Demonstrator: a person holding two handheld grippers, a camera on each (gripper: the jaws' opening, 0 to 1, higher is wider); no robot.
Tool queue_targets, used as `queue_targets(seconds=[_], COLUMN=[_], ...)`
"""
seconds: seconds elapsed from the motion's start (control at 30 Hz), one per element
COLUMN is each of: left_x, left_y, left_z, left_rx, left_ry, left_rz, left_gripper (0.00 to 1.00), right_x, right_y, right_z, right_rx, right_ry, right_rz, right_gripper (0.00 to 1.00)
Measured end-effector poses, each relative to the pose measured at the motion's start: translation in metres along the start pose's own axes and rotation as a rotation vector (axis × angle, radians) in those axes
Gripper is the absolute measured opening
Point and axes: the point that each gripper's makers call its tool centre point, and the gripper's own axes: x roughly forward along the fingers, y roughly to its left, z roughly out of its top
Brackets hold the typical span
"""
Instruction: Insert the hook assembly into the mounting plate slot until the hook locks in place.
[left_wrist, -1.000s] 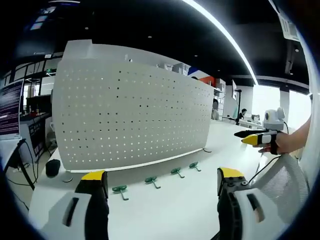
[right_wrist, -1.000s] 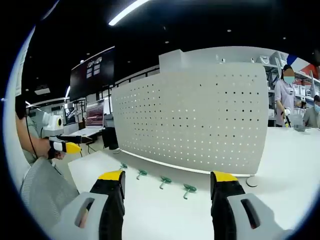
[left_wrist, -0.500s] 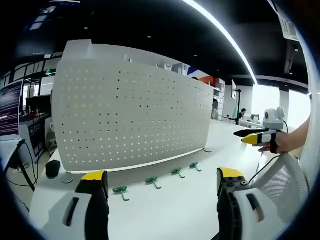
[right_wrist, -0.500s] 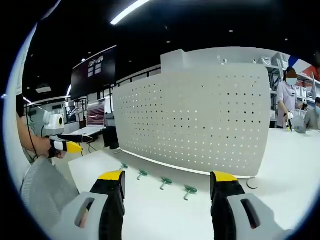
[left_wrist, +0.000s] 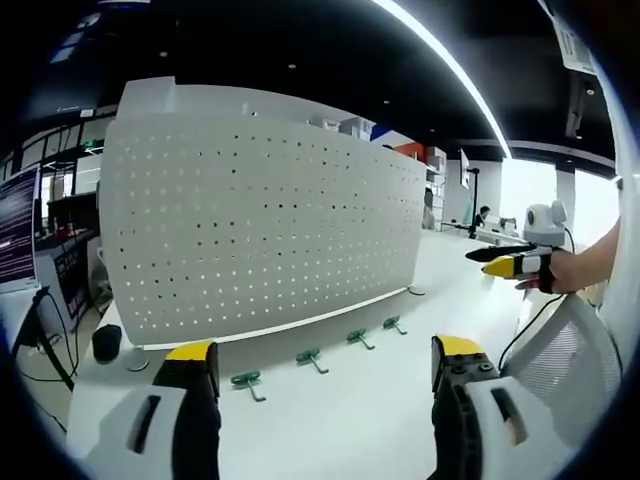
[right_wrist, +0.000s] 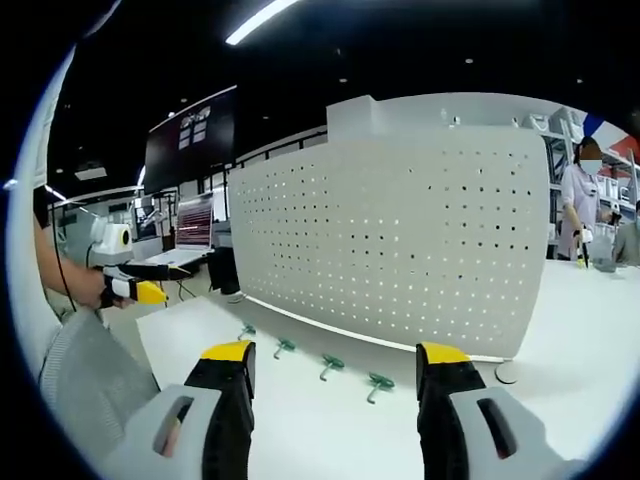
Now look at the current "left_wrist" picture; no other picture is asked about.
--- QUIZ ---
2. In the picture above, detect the white ceiling light strip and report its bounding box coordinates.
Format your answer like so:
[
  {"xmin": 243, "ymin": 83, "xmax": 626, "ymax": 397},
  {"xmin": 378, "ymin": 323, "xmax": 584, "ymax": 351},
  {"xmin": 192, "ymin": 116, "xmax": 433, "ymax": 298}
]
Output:
[{"xmin": 372, "ymin": 0, "xmax": 514, "ymax": 160}]

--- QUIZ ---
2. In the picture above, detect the white paper label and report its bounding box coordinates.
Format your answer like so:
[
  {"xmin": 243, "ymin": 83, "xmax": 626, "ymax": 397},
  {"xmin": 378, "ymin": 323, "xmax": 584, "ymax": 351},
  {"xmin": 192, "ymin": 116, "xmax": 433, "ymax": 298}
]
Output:
[{"xmin": 551, "ymin": 0, "xmax": 597, "ymax": 75}]

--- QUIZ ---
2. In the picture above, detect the black tripod stand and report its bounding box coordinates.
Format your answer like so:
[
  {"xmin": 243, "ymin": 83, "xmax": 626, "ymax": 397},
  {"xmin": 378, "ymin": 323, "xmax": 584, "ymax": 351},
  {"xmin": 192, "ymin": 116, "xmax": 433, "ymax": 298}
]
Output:
[{"xmin": 439, "ymin": 167, "xmax": 485, "ymax": 242}]

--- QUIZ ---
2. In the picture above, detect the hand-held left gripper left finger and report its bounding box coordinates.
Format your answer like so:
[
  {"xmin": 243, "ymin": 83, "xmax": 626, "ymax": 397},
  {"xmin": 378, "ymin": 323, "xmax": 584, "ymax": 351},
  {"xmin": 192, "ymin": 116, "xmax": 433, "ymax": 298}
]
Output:
[{"xmin": 67, "ymin": 339, "xmax": 223, "ymax": 480}]

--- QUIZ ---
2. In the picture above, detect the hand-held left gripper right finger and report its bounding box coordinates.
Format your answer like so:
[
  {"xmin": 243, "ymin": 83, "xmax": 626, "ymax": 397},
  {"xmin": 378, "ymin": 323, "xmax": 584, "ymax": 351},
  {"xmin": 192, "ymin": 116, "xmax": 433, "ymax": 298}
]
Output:
[{"xmin": 430, "ymin": 333, "xmax": 592, "ymax": 480}]

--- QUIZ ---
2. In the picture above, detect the black computer mouse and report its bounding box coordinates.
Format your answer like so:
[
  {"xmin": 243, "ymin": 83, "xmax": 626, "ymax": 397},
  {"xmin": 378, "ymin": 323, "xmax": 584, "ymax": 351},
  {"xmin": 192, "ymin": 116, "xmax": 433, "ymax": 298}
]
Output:
[{"xmin": 91, "ymin": 324, "xmax": 124, "ymax": 364}]

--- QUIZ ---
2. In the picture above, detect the white mesh chair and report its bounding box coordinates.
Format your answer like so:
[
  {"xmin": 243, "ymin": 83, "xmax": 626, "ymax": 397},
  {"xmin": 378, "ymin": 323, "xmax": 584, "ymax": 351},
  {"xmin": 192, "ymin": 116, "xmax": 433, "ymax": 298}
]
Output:
[{"xmin": 499, "ymin": 293, "xmax": 625, "ymax": 454}]

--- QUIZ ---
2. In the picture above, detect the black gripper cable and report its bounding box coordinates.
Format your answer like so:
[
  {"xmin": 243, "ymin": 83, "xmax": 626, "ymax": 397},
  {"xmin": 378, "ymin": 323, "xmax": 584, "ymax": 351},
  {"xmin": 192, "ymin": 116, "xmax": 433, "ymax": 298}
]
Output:
[{"xmin": 499, "ymin": 291, "xmax": 569, "ymax": 372}]

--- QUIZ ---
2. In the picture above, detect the computer monitor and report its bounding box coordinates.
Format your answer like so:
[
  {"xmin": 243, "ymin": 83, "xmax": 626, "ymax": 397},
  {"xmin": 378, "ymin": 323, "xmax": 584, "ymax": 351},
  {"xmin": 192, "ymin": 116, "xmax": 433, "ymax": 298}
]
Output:
[{"xmin": 0, "ymin": 166, "xmax": 43, "ymax": 294}]

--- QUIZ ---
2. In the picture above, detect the person's right hand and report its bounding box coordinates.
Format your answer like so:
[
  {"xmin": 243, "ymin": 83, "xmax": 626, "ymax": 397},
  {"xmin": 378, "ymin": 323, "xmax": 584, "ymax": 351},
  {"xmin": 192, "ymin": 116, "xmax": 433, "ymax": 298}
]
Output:
[{"xmin": 514, "ymin": 248, "xmax": 584, "ymax": 295}]

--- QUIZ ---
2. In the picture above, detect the black monitor cable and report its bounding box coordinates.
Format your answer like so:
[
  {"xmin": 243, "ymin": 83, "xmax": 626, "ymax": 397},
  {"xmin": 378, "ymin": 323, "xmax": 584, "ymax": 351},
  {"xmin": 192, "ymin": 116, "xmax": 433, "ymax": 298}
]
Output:
[{"xmin": 13, "ymin": 286, "xmax": 81, "ymax": 392}]

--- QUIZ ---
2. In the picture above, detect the white perforated mounting plate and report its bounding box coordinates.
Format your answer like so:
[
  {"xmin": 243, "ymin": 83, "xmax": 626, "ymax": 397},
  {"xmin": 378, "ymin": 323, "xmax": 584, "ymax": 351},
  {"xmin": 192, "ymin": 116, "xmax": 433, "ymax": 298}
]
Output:
[{"xmin": 97, "ymin": 74, "xmax": 429, "ymax": 352}]

